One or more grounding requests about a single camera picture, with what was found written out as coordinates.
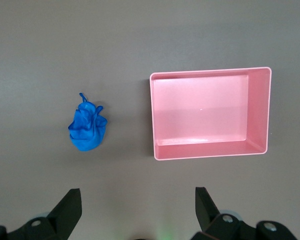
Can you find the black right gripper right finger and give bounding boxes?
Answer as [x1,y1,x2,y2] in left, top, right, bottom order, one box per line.
[189,186,299,240]

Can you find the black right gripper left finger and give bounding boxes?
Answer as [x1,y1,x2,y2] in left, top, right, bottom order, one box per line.
[0,188,83,240]

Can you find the blue glove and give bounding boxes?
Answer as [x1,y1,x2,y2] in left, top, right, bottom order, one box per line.
[67,92,108,153]

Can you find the pink plastic box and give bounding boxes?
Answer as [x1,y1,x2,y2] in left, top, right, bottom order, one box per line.
[149,66,273,162]

